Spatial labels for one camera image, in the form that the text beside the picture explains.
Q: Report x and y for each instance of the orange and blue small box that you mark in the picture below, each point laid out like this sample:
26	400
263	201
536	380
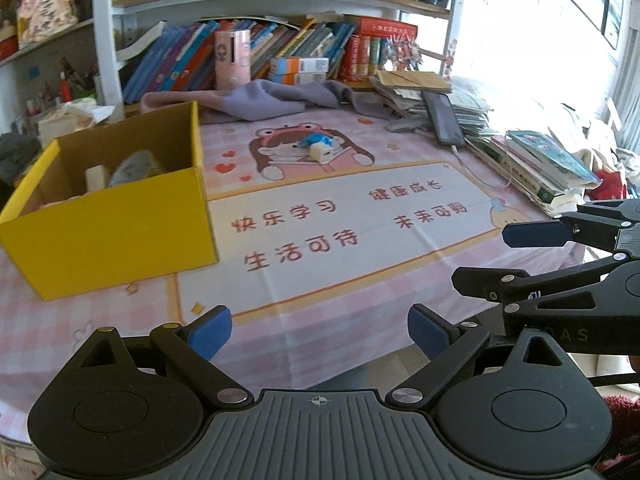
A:
297	79
300	65

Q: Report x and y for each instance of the yellow cardboard box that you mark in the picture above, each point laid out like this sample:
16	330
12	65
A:
110	235

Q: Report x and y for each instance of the floral tissue pack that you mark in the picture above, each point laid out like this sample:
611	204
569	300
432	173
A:
65	120

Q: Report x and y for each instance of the blue wrapper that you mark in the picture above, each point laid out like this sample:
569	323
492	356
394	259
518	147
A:
315	139

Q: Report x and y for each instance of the black phone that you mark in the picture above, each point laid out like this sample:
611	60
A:
442	117

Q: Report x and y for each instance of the white bookshelf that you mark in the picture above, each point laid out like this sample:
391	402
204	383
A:
107	35

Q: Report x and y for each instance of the lucky cat figure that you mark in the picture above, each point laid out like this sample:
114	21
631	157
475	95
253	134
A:
47	10

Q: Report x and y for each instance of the pink cartoon pencil sharpener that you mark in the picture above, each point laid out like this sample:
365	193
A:
232	60

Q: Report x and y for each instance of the stack of textbooks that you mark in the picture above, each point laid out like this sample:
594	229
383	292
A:
545	160

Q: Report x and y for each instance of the grey round item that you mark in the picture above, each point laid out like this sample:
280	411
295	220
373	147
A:
137	167

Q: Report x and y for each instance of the grey cloth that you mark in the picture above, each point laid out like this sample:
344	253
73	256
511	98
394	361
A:
15	155

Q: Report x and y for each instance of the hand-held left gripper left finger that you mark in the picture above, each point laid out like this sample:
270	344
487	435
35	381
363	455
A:
210	332

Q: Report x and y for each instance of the red container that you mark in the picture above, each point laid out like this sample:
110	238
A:
7	49

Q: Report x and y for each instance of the pen holder with stationery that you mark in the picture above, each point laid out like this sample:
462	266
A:
42	100

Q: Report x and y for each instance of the row of colourful books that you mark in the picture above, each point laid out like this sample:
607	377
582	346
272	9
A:
175	60

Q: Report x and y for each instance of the pink and purple cloth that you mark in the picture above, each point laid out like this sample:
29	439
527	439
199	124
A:
260	97

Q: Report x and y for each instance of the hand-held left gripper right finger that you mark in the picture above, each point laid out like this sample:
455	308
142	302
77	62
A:
427	332

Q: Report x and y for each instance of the white charger plug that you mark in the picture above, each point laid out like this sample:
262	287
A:
321	153

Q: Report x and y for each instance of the red thick books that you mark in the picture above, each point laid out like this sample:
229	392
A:
362	55

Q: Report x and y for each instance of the small white block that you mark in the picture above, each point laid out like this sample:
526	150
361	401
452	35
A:
97	179

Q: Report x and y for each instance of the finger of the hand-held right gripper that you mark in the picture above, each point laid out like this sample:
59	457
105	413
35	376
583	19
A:
535	233
500	285

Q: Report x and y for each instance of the red fleece garment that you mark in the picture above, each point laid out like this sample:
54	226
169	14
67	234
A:
622	430

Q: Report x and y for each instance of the colourful toy figures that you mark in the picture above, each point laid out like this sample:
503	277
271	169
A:
400	55

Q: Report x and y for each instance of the red cloth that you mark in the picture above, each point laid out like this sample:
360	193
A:
605	186

